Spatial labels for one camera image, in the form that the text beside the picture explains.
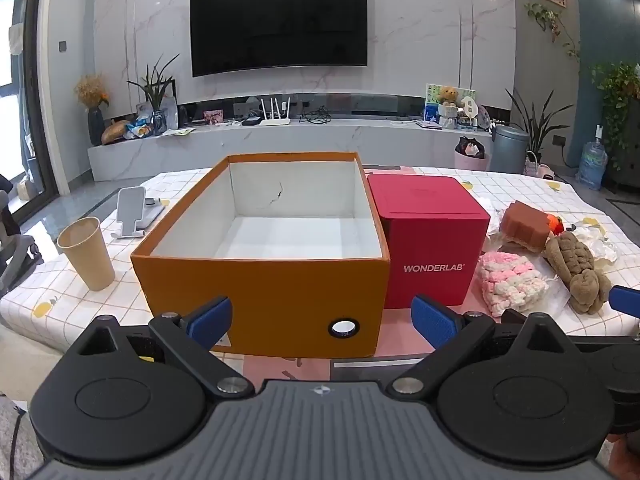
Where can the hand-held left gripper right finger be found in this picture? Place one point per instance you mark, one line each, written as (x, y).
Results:
(435, 320)

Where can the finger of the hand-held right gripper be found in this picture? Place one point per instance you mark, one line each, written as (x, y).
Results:
(626, 301)
(515, 316)

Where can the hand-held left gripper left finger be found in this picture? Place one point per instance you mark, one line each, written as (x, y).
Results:
(210, 317)

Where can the pink white knit cloth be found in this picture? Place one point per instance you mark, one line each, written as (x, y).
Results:
(507, 282)

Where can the orange cardboard box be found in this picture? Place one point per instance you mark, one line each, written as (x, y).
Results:
(260, 300)

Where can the brown plush knit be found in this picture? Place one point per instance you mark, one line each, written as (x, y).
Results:
(575, 270)

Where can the white bagged cloth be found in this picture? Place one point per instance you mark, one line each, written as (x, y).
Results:
(595, 247)

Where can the brown sponge block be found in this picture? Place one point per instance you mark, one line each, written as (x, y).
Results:
(522, 227)

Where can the orange crochet toy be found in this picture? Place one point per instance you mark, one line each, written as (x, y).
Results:
(554, 222)

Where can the red box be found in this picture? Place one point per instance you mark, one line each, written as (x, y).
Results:
(430, 240)

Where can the dark cabinet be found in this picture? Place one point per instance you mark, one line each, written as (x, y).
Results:
(627, 170)

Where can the beige paper cup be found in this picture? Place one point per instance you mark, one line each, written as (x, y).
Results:
(90, 260)

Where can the grey phone stand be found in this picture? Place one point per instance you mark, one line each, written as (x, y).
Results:
(131, 205)

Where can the blue water bottle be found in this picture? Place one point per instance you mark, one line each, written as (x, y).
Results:
(591, 165)

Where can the small pink appliance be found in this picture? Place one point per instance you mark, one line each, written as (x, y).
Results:
(537, 167)

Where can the pink waste bin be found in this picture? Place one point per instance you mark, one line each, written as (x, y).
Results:
(471, 160)

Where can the grey trash can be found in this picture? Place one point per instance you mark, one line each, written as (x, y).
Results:
(509, 152)

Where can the lemon print checked tablecloth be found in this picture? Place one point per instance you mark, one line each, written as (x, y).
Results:
(30, 295)

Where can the yellow green papers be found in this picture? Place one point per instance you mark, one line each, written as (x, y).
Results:
(177, 132)

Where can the long leaf potted plant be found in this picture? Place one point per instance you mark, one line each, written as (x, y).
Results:
(540, 125)

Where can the marble television cabinet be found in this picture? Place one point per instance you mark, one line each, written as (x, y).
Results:
(300, 145)

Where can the flat book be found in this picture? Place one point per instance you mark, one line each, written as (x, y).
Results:
(427, 125)

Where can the small black box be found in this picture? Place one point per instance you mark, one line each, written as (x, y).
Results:
(251, 122)

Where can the pink photo card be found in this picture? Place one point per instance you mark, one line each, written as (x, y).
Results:
(213, 117)

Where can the blue snack packets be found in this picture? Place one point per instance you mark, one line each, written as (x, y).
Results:
(139, 129)

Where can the grey stroller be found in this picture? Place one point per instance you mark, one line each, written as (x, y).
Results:
(15, 255)

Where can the white router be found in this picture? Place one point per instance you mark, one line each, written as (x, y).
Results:
(275, 121)

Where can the brown round ornament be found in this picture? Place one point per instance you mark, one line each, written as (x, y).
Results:
(116, 132)

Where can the white packet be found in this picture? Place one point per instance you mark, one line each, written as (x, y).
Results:
(169, 112)

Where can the leafy green plant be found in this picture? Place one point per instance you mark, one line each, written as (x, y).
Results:
(617, 90)

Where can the dark vase with dried flowers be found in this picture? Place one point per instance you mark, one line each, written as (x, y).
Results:
(96, 127)

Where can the green picture board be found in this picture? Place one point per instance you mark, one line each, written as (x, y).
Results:
(432, 97)

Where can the teddy bear in white wrap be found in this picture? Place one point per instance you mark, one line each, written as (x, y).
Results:
(448, 97)

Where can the green plant in glass vase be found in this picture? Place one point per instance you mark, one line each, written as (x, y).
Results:
(156, 90)

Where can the hanging vine plant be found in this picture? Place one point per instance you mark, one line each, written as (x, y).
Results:
(550, 22)

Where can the sliding glass door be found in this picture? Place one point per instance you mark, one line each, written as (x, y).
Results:
(35, 85)

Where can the wall socket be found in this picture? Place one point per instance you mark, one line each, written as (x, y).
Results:
(560, 140)

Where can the black wall television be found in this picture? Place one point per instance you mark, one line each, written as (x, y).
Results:
(280, 20)

